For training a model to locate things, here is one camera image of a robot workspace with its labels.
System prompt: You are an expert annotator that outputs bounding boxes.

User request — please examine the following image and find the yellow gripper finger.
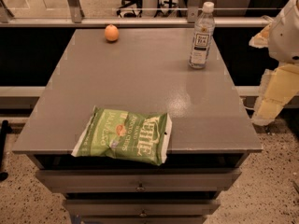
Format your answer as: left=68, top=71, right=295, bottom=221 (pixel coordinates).
left=251, top=63, right=299, bottom=126
left=249, top=24, right=271, bottom=49

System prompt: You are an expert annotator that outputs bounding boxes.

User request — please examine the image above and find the clear plastic water bottle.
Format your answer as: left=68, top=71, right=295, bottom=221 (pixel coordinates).
left=189, top=2, right=215, bottom=69

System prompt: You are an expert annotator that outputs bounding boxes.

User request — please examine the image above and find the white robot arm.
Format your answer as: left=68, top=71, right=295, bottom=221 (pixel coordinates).
left=249, top=0, right=299, bottom=126

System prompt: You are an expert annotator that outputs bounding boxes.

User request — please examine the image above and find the green jalapeno chip bag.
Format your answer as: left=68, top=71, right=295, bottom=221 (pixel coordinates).
left=72, top=107, right=172, bottom=166

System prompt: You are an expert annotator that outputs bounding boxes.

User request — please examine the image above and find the grey drawer cabinet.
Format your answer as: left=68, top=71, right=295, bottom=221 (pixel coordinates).
left=13, top=28, right=262, bottom=224

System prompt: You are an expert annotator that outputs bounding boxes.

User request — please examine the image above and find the black office chair base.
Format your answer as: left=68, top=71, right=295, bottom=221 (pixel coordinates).
left=116, top=0, right=142, bottom=18

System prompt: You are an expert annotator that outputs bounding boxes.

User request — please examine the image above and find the orange fruit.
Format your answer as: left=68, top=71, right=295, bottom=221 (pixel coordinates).
left=105, top=24, right=120, bottom=42

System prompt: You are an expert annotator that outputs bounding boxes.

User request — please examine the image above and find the upper grey drawer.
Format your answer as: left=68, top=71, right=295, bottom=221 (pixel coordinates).
left=36, top=169, right=241, bottom=193

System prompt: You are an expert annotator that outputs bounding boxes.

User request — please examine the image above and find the grey drawer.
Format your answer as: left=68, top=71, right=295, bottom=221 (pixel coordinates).
left=36, top=169, right=241, bottom=193
left=64, top=199, right=220, bottom=217

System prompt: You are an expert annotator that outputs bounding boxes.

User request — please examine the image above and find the lower grey drawer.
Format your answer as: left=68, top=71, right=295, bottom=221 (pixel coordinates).
left=64, top=199, right=220, bottom=217

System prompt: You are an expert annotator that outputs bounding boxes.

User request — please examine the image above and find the metal railing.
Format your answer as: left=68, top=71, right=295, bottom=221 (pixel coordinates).
left=0, top=0, right=288, bottom=28

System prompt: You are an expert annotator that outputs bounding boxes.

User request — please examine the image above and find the black stand at left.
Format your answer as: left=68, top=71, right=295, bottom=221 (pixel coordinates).
left=0, top=120, right=12, bottom=182

